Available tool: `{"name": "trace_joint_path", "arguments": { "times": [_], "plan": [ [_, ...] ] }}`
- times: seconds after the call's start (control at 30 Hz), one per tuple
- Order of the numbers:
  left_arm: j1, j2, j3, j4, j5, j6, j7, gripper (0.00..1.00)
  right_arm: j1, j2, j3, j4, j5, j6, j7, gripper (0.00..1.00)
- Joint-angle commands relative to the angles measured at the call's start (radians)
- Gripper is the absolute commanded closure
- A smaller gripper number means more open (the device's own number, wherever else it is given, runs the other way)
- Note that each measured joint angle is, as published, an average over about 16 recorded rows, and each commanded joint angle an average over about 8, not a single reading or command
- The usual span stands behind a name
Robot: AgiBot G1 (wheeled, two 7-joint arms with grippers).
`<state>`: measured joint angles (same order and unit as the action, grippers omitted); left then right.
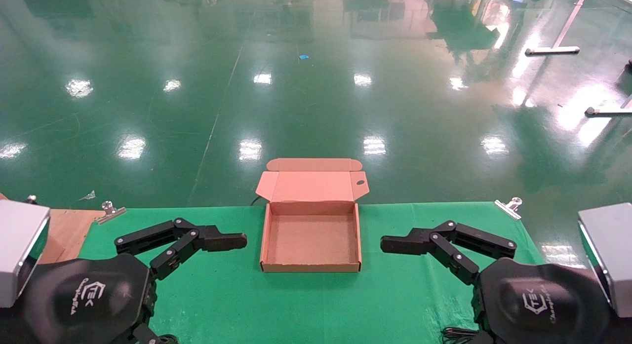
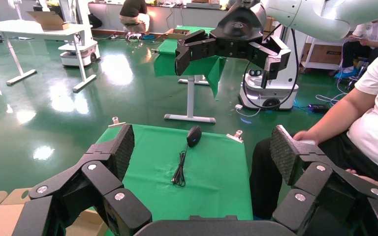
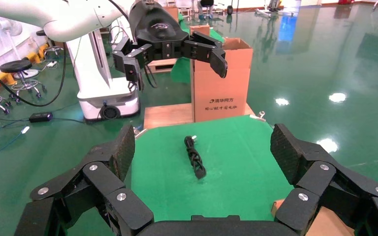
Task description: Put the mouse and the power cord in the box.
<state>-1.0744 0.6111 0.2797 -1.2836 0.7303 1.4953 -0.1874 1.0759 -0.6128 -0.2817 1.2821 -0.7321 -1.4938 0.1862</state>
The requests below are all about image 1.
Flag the grey left wrist camera bracket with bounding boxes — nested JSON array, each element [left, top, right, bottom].
[[0, 200, 51, 308]]

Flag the green table cloth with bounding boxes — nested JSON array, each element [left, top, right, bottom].
[[78, 202, 547, 344]]

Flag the grey table foot dark tip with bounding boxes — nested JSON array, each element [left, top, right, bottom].
[[585, 93, 632, 117]]

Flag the silver metal table clip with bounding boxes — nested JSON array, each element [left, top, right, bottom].
[[96, 201, 126, 225], [495, 197, 523, 220]]

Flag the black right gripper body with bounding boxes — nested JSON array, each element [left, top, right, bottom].
[[474, 258, 613, 344]]

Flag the brown open cardboard box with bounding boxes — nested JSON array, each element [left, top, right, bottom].
[[255, 158, 370, 273]]

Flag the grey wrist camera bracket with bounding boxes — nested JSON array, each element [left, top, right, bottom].
[[0, 200, 51, 308], [578, 202, 632, 318]]

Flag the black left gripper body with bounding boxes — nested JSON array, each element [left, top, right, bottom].
[[22, 254, 158, 344]]

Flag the grey right wrist camera bracket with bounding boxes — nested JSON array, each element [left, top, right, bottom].
[[578, 202, 632, 318]]

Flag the white table leg with foot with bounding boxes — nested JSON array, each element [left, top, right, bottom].
[[525, 0, 592, 56]]

